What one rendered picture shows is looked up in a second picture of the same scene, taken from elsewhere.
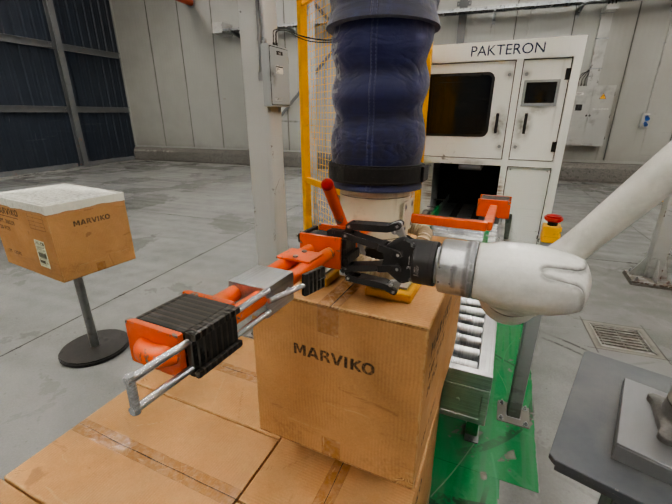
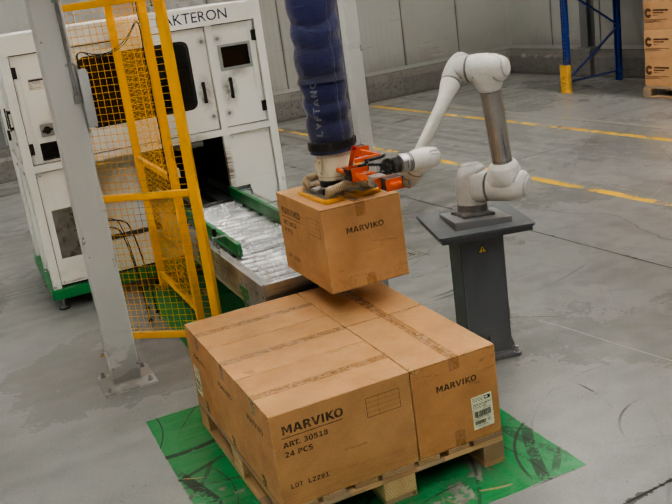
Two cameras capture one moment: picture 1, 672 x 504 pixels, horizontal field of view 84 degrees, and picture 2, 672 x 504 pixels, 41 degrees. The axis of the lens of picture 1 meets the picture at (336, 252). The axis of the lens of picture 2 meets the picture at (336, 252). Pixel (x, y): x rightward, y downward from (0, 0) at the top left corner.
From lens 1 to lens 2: 3.60 m
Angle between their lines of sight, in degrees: 44
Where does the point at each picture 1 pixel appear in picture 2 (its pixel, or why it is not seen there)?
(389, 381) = (390, 223)
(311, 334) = (354, 219)
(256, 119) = (74, 142)
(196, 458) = (305, 334)
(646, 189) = (434, 123)
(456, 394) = not seen: hidden behind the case
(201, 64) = not seen: outside the picture
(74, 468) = (260, 362)
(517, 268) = (424, 154)
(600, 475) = (456, 235)
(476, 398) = not seen: hidden behind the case
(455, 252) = (405, 156)
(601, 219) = (426, 136)
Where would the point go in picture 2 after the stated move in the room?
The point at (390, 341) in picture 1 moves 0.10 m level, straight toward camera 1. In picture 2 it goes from (387, 204) to (401, 207)
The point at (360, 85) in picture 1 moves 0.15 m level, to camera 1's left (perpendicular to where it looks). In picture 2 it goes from (334, 107) to (311, 113)
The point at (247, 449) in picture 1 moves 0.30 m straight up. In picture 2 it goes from (320, 322) to (311, 261)
